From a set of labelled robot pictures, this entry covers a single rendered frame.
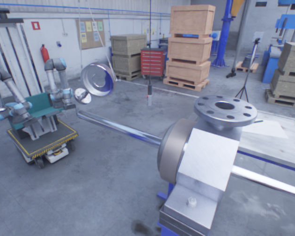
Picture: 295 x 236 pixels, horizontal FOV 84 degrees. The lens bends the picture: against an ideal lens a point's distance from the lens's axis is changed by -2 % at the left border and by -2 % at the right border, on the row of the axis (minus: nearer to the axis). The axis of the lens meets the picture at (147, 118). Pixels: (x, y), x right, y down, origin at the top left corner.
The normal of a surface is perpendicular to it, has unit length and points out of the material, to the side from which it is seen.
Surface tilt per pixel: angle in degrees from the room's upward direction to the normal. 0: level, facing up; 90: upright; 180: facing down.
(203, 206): 0
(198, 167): 45
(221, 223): 0
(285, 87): 90
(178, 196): 0
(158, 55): 90
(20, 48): 90
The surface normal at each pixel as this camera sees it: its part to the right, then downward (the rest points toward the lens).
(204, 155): -0.37, -0.31
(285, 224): 0.00, -0.87
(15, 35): 0.77, 0.32
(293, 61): -0.43, 0.45
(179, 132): -0.19, -0.65
